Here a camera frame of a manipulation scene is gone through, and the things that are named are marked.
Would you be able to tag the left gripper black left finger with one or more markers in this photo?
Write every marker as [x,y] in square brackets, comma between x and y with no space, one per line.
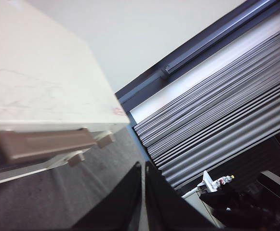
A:
[120,207]

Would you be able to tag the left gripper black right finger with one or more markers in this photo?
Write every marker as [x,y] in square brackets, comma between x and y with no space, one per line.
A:
[164,209]

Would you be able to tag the cream white toaster oven housing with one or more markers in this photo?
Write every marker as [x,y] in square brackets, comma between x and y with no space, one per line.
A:
[45,72]

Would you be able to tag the grey pleated window blind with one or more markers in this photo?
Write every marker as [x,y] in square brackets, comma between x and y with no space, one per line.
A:
[214,115]

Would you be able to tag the white metal bracket stand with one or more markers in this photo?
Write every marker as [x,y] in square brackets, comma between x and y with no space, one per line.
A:
[208,184]

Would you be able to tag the black machine frame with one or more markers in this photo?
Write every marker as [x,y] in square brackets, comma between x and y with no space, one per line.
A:
[250,209]

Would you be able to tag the dark grey window frame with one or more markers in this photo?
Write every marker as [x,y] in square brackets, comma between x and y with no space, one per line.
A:
[202,38]

